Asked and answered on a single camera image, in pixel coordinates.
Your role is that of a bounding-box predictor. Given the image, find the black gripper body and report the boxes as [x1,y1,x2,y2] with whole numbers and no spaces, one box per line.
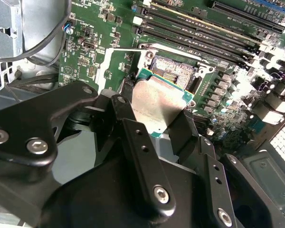
[40,153,213,228]

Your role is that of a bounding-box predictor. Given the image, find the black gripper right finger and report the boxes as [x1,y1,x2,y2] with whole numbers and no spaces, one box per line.
[168,110,285,228]

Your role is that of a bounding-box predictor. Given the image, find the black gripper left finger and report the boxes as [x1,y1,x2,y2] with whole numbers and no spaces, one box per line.
[0,81,177,219]

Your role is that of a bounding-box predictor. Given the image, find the silver CPU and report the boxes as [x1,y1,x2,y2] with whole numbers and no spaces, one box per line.
[131,68,196,139]

